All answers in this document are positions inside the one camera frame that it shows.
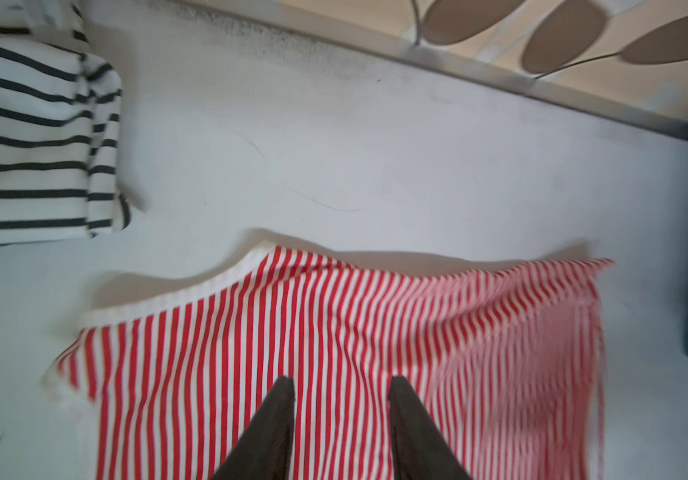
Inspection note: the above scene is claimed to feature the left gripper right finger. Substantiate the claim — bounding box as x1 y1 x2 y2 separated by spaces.
388 376 472 480

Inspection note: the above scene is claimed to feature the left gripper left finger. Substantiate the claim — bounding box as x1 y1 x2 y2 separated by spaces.
211 376 295 480

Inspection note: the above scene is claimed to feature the red white striped tank top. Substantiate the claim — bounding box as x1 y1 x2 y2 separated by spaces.
44 244 609 479

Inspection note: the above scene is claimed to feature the black white striped tank top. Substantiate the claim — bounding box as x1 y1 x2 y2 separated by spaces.
0 1 134 246

